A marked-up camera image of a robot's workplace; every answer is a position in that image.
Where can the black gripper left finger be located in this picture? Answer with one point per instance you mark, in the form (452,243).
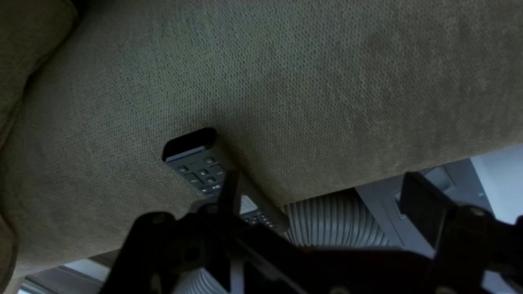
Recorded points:
(229,192)

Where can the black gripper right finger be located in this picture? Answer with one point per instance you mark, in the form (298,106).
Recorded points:
(430,217)

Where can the black remote control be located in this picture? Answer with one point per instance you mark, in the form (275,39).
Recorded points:
(190,143)

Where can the white floor appliance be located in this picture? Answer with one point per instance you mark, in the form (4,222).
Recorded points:
(327,222)

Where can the grey fabric sofa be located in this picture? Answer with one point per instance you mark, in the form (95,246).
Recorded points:
(327,81)

